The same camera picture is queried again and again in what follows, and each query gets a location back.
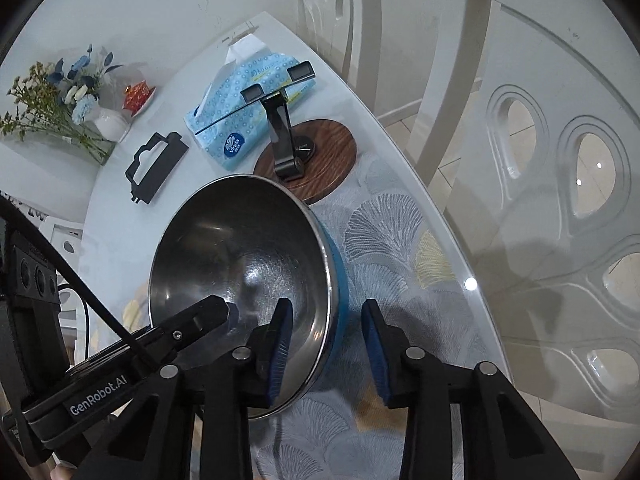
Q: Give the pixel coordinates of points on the red lidded cup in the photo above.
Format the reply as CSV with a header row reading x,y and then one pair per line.
x,y
136,96

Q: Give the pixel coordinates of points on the blue tissue pack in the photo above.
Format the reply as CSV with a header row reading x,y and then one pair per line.
x,y
227,126

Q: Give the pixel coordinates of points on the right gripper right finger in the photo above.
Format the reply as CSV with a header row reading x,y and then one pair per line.
x,y
502,437

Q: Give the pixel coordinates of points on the white chair near right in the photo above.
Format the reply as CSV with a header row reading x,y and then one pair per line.
x,y
546,199

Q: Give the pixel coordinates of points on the white chair far right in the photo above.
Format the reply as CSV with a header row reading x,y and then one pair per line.
x,y
347,34

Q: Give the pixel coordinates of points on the white flower vase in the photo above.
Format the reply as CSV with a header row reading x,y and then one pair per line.
x,y
111,124

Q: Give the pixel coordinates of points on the scallop pattern table mat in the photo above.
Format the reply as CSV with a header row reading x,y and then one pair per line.
x,y
384,231

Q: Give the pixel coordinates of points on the blue steel bowl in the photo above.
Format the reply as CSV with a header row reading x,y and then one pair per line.
x,y
251,242

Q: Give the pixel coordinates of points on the glass vase with stems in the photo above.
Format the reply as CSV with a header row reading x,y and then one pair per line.
x,y
55,99

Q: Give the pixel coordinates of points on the black phone stand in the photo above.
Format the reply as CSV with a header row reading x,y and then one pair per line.
x,y
288,161

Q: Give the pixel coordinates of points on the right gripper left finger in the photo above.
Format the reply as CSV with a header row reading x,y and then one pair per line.
x,y
152,439

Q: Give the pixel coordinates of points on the round wooden coaster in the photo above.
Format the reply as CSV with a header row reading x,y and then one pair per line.
x,y
335,155

